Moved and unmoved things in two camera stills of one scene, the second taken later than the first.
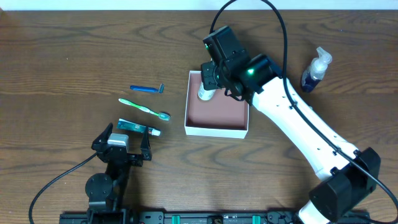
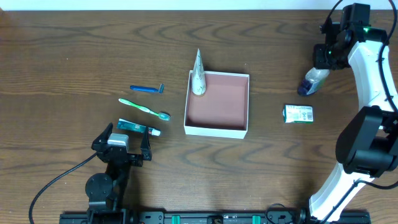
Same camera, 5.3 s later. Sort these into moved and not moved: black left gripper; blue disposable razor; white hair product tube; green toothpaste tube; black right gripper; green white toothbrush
Moved: black right gripper; white hair product tube
Not moved: blue disposable razor; green toothpaste tube; black left gripper; green white toothbrush
